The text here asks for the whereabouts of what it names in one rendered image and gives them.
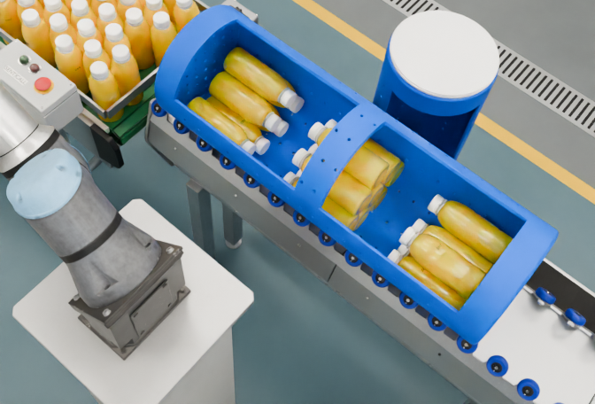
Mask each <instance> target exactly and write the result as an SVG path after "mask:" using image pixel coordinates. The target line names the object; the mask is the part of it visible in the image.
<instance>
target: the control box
mask: <svg viewBox="0 0 595 404"><path fill-rule="evenodd" d="M22 55H27V56H28V57H29V61H28V62H27V63H26V64H21V63H20V62H19V57H20V56H22ZM34 63H36V64H38V65H39V67H40V69H39V71H37V72H35V73H33V72H31V71H30V69H29V67H30V65H31V64H34ZM7 66H8V67H7ZM6 67H7V69H8V68H9V70H7V69H6ZM6 70H7V71H8V72H7V71H6ZM10 70H12V73H11V71H10ZM9 71H10V72H9ZM13 71H14V72H15V73H16V74H14V72H13ZM16 75H19V76H20V77H19V76H16ZM40 77H47V78H49V79H50V81H51V86H50V87H49V88H48V89H47V90H38V89H36V88H35V81H36V80H37V79H38V78H40ZM16 78H18V79H16ZM19 78H22V79H21V80H20V79H19ZM23 79H24V80H23ZM22 80H23V81H22ZM21 81H22V82H21ZM0 82H1V83H2V84H3V85H4V87H5V88H6V89H7V90H8V91H9V92H10V93H11V94H12V95H13V96H14V98H15V99H16V100H17V101H18V102H19V103H20V104H21V105H22V106H23V107H24V108H25V110H26V111H27V112H28V113H29V114H30V115H31V116H32V117H33V118H34V119H35V121H36V122H37V123H38V124H40V125H46V126H52V127H54V128H55V129H56V130H57V131H59V130H60V129H62V128H63V127H64V126H65V125H66V124H67V123H69V122H70V121H71V120H73V119H74V118H75V117H76V116H78V115H79V114H80V113H81V112H83V111H84V109H83V106H82V103H81V99H80V96H79V93H78V90H77V87H76V85H75V84H74V83H73V82H71V81H70V80H69V79H67V78H66V77H65V76H64V75H63V74H62V73H60V72H59V71H58V70H57V69H55V68H54V67H53V66H51V65H50V64H49V63H47V62H46V61H45V60H44V59H42V58H41V57H40V56H38V55H37V54H36V53H34V52H33V51H32V50H30V49H29V48H28V47H27V46H26V45H25V44H24V43H22V42H21V41H20V40H18V39H16V40H14V41H13V42H11V43H10V44H8V45H7V46H5V47H4V48H3V49H1V50H0ZM23 82H24V84H23Z"/></svg>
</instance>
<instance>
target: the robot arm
mask: <svg viewBox="0 0 595 404"><path fill-rule="evenodd" d="M0 173H1V174H2V175H3V176H4V177H5V178H6V179H7V180H8V181H9V184H8V186H7V190H6V195H7V198H8V199H9V201H10V202H11V203H12V206H13V208H14V210H15V211H16V212H17V213H18V214H19V215H20V216H22V217H23V218H24V219H25V220H26V221H27V222H28V223H29V224H30V225H31V226H32V228H33V229H34V230H35V231H36V232H37V233H38V234H39V235H40V237H41V238H42V239H43V240H44V241H45V242H46V243H47V244H48V245H49V247H50V248H51V249H52V250H53V251H54V252H55V253H56V254H57V255H58V257H59V258H60V259H61V260H62V261H63V262H64V263H65V264H66V265H67V267H68V269H69V272H70V274H71V276H72V279H73V282H74V284H75V286H76V289H77V291H78V293H79V295H80V297H81V298H82V299H83V301H84V302H85V303H86V304H87V305H88V306H89V307H91V308H100V307H106V306H109V305H111V304H112V303H114V302H116V301H118V300H119V299H122V298H123V297H125V296H126V295H128V294H129V293H130V292H131V291H132V290H133V289H135V288H136V287H137V286H138V285H139V284H140V283H141V282H142V281H143V280H144V279H145V278H146V277H147V276H148V275H149V274H150V273H151V271H152V270H153V269H154V268H155V267H156V265H157V263H158V261H159V258H160V256H161V252H162V250H161V246H160V245H159V244H158V242H157V241H156V240H155V239H154V237H152V236H151V235H149V234H148V233H146V232H145V231H143V230H141V229H139V228H137V227H136V226H135V225H134V224H132V223H130V222H129V221H126V220H125V219H124V218H123V217H122V216H121V215H120V213H119V212H118V211H117V210H116V208H115V207H114V206H113V205H112V203H111V202H110V201H109V200H108V199H107V197H106V196H105V195H104V194H103V192H102V191H101V190H100V189H99V188H98V187H97V186H96V184H95V182H94V180H93V177H92V175H91V172H90V168H89V163H88V162H87V160H86V159H85V157H84V156H83V155H82V153H81V152H80V151H79V150H77V149H76V148H75V147H73V146H72V145H70V144H69V143H68V142H67V141H66V140H65V138H64V137H62V136H61V135H60V134H59V133H58V132H57V130H56V129H55V128H54V127H52V126H46V125H40V124H38V123H37V122H36V121H35V119H34V118H33V117H32V116H31V115H30V114H29V113H28V112H27V111H26V110H25V108H24V107H23V106H22V105H21V104H20V103H19V102H18V101H17V100H16V99H15V98H14V96H13V95H12V94H11V93H10V92H9V91H8V90H7V89H6V88H5V87H4V85H3V84H2V83H1V82H0Z"/></svg>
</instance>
